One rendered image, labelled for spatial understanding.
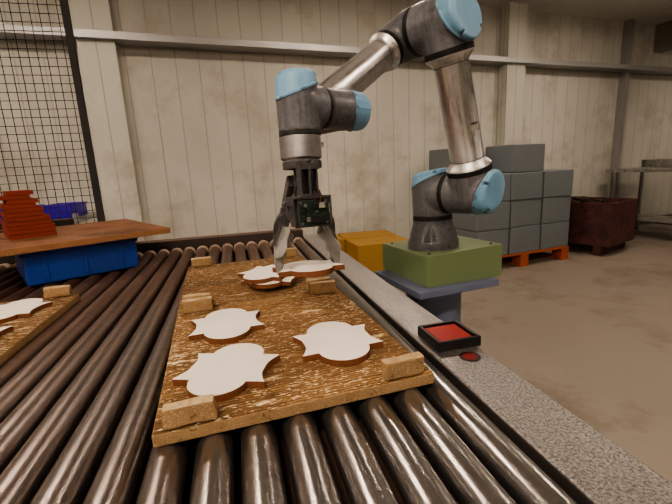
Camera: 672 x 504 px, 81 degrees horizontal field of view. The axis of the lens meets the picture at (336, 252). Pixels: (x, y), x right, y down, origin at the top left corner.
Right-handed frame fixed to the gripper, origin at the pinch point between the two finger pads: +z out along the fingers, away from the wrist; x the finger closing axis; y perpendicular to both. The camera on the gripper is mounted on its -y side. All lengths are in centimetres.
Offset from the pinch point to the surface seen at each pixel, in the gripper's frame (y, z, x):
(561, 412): 40.1, 13.3, 20.0
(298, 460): 36.5, 12.9, -11.1
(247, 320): 2.5, 7.8, -12.6
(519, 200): -282, 10, 310
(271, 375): 21.8, 10.1, -11.4
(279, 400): 28.2, 10.4, -11.4
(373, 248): -280, 44, 132
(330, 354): 21.3, 8.9, -2.6
